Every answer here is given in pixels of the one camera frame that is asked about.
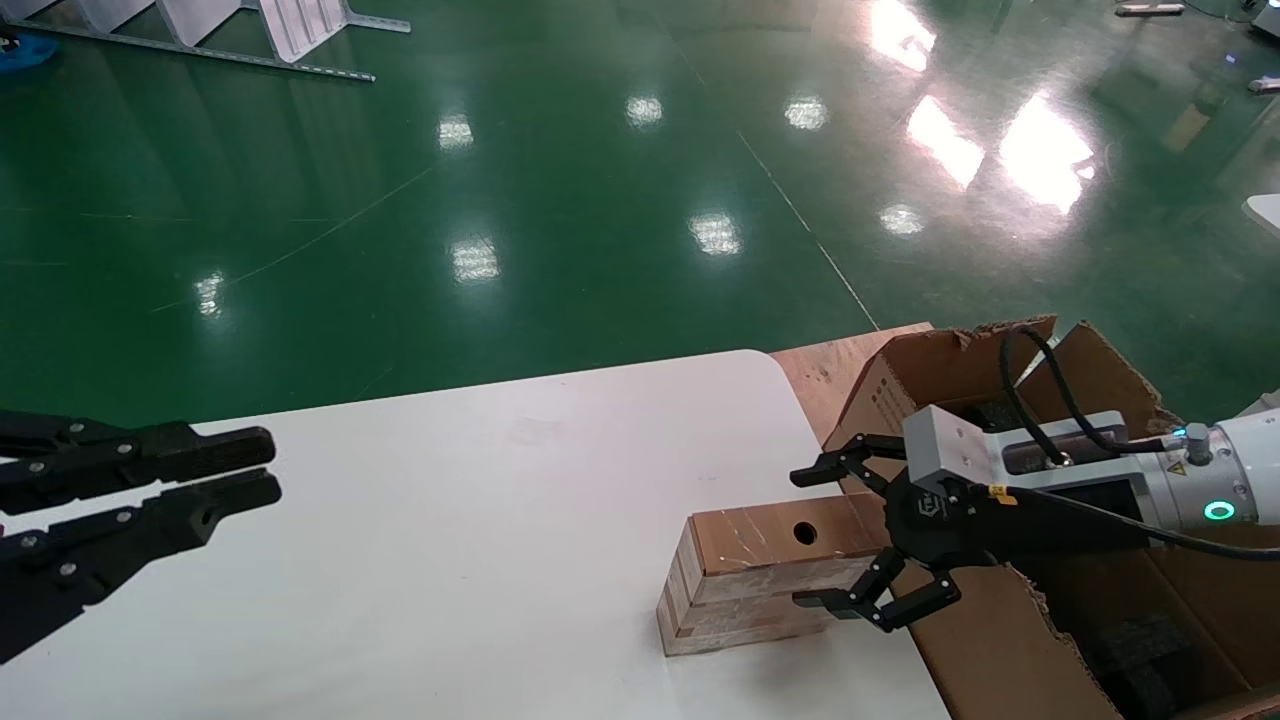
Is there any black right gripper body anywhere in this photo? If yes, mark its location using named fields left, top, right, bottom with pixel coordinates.
left=885, top=470, right=1151, bottom=572

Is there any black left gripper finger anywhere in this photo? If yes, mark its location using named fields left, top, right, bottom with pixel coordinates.
left=0, top=468, right=283, bottom=666
left=0, top=410, right=276, bottom=516

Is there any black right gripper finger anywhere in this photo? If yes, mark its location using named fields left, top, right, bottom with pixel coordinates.
left=790, top=433, right=911, bottom=496
left=793, top=545, right=963, bottom=634

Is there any small brown box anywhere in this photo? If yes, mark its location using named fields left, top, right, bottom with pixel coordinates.
left=656, top=492, right=898, bottom=658

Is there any big cardboard box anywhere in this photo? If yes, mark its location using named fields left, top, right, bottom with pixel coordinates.
left=825, top=317, right=1280, bottom=720

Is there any black foam block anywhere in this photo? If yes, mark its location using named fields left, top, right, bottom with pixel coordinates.
left=955, top=398, right=1031, bottom=433
left=1080, top=612, right=1201, bottom=720

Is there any grey metal rack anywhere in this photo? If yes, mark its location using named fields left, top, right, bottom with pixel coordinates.
left=0, top=0, right=411, bottom=83

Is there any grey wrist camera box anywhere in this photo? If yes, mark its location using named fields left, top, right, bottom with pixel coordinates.
left=903, top=404, right=1133, bottom=491

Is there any thin looping black cable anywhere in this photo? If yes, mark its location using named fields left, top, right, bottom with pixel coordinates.
left=1000, top=325, right=1193, bottom=468

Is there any thick black cable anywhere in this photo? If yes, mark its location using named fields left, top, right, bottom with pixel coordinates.
left=985, top=485, right=1280, bottom=563

